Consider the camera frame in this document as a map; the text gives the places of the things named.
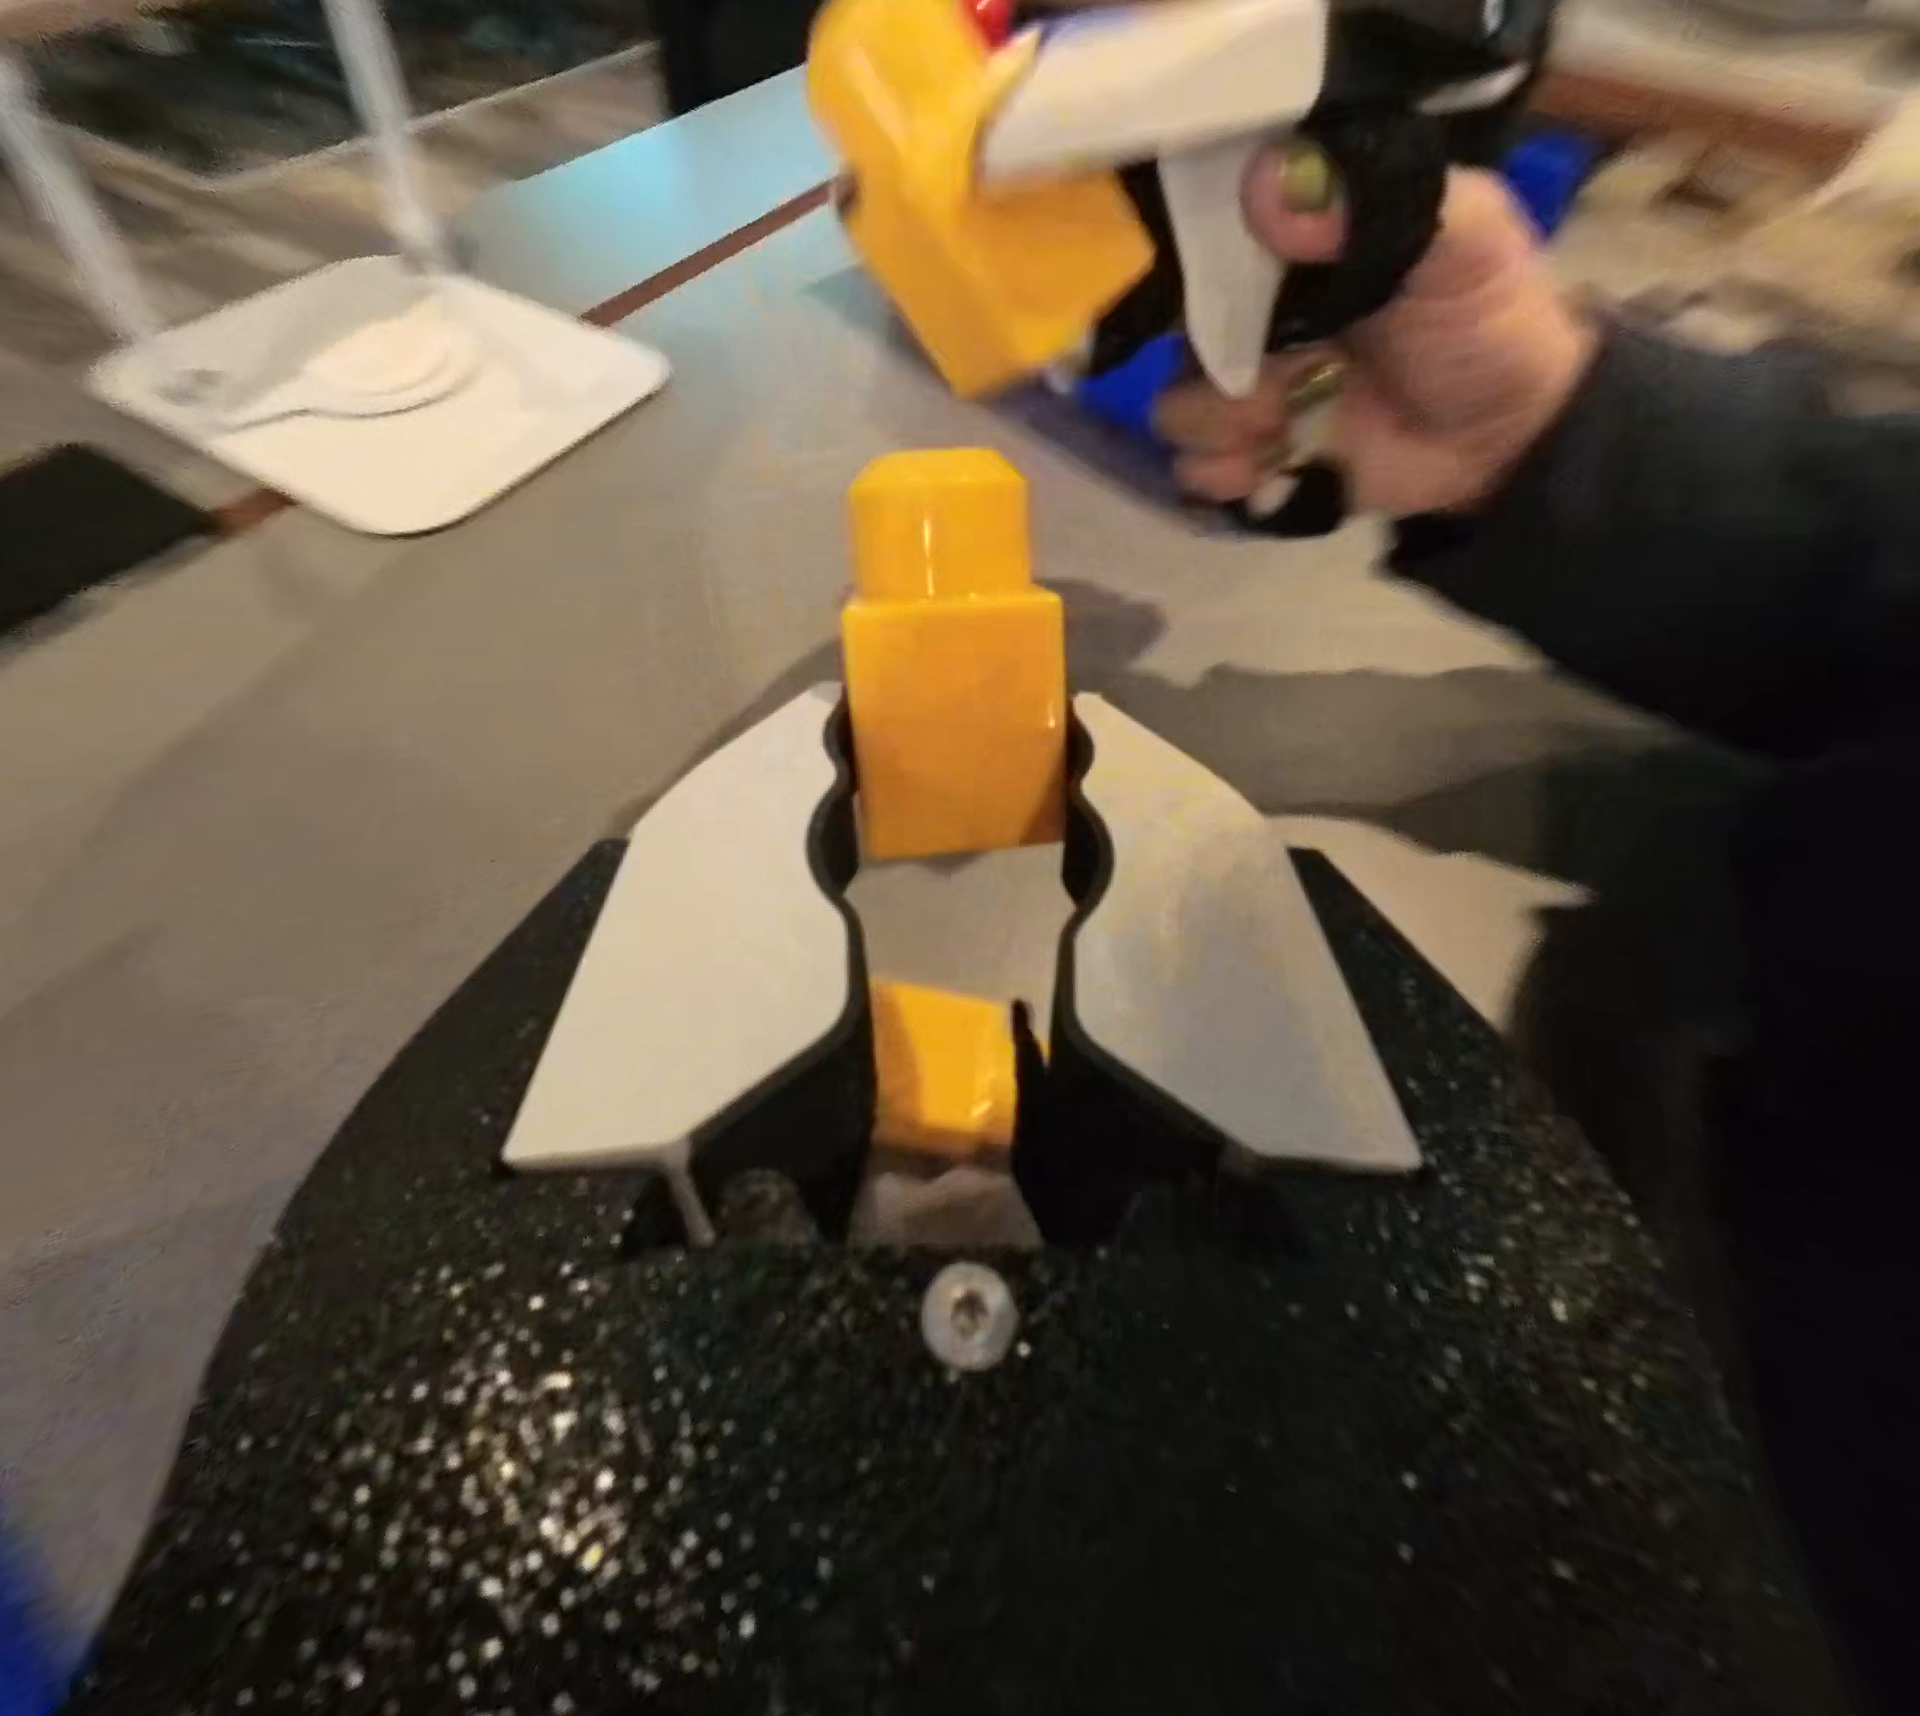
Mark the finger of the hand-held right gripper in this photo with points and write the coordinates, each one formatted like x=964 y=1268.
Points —
x=1223 y=277
x=1171 y=74

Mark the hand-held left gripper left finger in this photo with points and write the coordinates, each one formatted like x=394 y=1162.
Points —
x=705 y=966

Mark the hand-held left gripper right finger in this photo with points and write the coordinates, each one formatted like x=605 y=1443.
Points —
x=1231 y=981

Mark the yellow mega block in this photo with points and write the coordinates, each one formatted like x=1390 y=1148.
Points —
x=962 y=232
x=944 y=1071
x=953 y=712

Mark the person's right forearm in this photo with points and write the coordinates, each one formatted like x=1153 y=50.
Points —
x=1724 y=548

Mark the person's right hand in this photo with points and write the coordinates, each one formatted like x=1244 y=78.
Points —
x=1469 y=351

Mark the white lamp stand base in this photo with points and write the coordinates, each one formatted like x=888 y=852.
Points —
x=419 y=396

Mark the black table mat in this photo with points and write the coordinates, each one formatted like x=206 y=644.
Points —
x=91 y=530

